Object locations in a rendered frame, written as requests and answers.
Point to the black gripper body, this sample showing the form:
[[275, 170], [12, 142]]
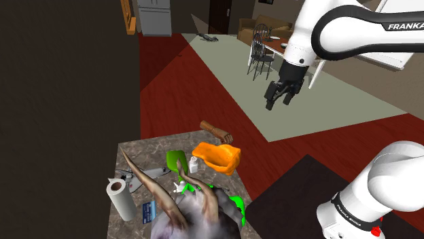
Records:
[[291, 73]]

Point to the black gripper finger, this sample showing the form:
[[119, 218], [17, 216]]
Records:
[[291, 93], [272, 94]]

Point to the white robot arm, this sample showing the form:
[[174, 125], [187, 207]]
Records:
[[344, 31]]

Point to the pale grey-green rug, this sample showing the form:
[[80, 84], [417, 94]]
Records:
[[298, 112]]

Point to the red dining table white legs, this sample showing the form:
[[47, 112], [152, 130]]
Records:
[[276, 49]]

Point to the brown sofa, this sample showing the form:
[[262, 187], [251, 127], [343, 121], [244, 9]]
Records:
[[246, 31]]

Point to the brown wooden hand figure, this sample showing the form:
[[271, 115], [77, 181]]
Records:
[[215, 131]]

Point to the orange bowl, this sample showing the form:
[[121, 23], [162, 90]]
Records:
[[215, 155]]

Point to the dark thing on floor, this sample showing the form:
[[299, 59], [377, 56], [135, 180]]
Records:
[[208, 37]]

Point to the dark door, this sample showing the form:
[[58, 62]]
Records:
[[218, 16]]

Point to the bright green flat thing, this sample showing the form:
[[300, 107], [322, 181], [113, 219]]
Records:
[[239, 203]]

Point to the green scoop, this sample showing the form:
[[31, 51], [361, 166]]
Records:
[[175, 160]]

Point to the small white spray bottle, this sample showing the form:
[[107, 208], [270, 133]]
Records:
[[179, 188]]

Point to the grey refrigerator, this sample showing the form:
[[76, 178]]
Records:
[[155, 18]]

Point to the orange wooden shelf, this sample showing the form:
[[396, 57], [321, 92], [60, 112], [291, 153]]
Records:
[[131, 26]]

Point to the blue card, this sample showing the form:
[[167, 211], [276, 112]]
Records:
[[149, 211]]

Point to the white paper towel roll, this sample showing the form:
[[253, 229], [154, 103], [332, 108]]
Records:
[[122, 200]]

